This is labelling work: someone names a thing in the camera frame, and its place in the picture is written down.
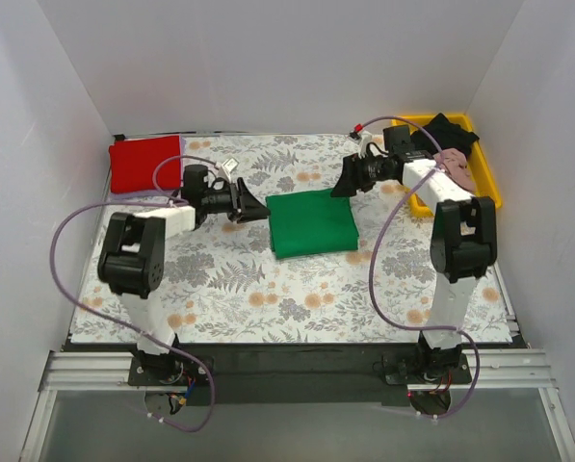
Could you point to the black crumpled t shirt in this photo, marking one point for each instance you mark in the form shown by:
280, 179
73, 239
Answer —
448, 135

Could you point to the pink crumpled t shirt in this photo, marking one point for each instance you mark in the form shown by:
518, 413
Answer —
454, 164

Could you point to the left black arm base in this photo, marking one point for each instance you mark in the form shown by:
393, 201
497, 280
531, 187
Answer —
169, 379

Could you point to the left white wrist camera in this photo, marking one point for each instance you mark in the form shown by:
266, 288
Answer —
226, 168

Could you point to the aluminium frame rail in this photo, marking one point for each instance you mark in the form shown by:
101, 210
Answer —
299, 403

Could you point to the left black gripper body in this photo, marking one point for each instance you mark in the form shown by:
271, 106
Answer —
240, 200

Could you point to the red folded t shirt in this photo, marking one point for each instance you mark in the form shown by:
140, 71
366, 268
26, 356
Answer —
138, 163

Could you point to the yellow plastic bin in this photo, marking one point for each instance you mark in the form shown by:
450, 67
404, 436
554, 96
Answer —
478, 166

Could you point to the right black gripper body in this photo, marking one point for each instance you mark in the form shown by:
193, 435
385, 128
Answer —
358, 171

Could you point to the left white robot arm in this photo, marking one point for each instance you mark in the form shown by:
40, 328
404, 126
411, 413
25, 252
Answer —
132, 257

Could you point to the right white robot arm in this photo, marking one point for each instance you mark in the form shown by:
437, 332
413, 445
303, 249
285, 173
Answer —
463, 237

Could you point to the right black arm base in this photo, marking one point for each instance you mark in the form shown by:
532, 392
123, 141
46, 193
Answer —
426, 375

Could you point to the green t shirt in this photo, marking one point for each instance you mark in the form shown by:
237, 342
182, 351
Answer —
310, 223

